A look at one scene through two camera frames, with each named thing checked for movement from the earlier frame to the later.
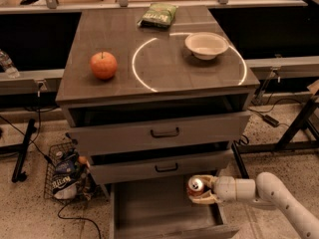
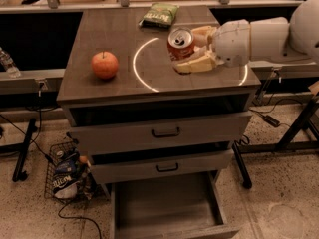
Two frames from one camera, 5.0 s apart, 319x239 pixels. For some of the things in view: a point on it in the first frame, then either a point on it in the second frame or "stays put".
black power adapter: (273, 122) stays put
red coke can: (194, 186) to (180, 43)
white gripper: (226, 186) to (231, 43)
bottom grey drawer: (164, 209) stays put
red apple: (104, 65) stays put
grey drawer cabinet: (156, 105) stays put
